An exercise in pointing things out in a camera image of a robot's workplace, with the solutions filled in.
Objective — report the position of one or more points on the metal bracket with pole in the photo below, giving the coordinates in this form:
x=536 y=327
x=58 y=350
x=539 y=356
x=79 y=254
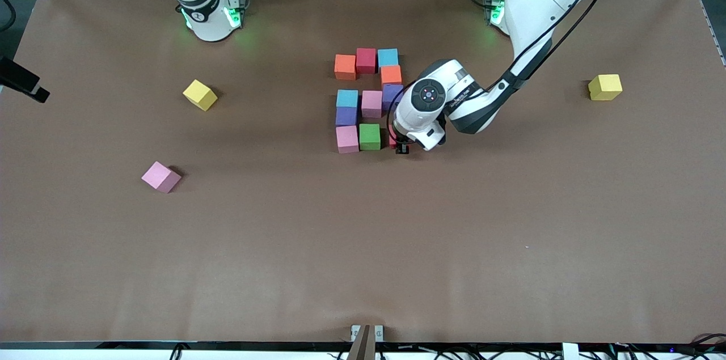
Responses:
x=363 y=343

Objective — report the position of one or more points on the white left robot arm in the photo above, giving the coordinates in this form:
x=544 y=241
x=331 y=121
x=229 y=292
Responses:
x=428 y=93

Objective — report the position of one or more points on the white label tag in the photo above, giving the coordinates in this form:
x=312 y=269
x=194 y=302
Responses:
x=570 y=351

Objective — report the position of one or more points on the orange foam cube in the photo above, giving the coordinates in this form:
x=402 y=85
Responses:
x=345 y=67
x=391 y=75

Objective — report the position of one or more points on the blue foam cube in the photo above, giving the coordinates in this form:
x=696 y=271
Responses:
x=347 y=98
x=388 y=57

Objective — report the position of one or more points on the green foam cube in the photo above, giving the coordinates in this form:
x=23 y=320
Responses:
x=370 y=136

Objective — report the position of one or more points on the red foam cube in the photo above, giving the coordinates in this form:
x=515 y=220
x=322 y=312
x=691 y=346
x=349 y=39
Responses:
x=366 y=60
x=392 y=139

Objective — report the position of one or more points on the yellow foam cube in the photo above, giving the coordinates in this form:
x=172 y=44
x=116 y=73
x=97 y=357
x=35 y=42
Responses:
x=199 y=94
x=604 y=88

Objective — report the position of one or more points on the pink foam cube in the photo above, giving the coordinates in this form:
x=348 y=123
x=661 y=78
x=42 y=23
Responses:
x=347 y=139
x=371 y=104
x=160 y=176

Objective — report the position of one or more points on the brown table mat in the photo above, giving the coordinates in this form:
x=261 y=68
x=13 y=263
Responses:
x=363 y=269

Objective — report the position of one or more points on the purple foam cube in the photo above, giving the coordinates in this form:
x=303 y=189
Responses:
x=390 y=94
x=346 y=116

